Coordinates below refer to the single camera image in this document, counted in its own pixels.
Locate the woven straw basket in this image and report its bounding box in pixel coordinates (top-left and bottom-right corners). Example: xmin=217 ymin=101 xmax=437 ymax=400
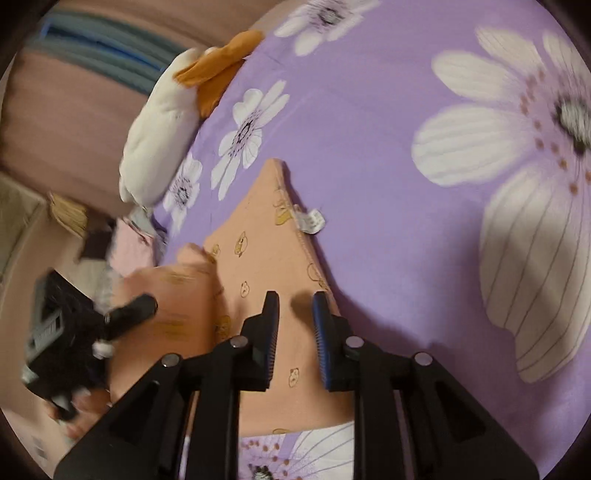
xmin=48 ymin=193 xmax=88 ymax=238

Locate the left hand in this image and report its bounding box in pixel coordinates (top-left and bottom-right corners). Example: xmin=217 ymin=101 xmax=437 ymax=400
xmin=44 ymin=388 xmax=111 ymax=441

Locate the white garment label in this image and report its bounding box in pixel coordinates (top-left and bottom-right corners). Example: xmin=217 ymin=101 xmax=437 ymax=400
xmin=293 ymin=205 xmax=327 ymax=235

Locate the purple floral bed sheet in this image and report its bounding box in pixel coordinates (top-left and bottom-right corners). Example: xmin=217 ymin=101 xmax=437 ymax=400
xmin=155 ymin=1 xmax=590 ymax=475

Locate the orange duck print garment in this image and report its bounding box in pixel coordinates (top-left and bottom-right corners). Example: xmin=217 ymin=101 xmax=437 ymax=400
xmin=109 ymin=159 xmax=353 ymax=437

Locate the white orange plush toy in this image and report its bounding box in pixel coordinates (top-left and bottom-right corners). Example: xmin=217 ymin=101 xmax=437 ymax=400
xmin=118 ymin=30 xmax=264 ymax=207

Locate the pink garment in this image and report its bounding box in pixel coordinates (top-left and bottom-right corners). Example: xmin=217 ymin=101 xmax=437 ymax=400
xmin=107 ymin=218 xmax=155 ymax=277

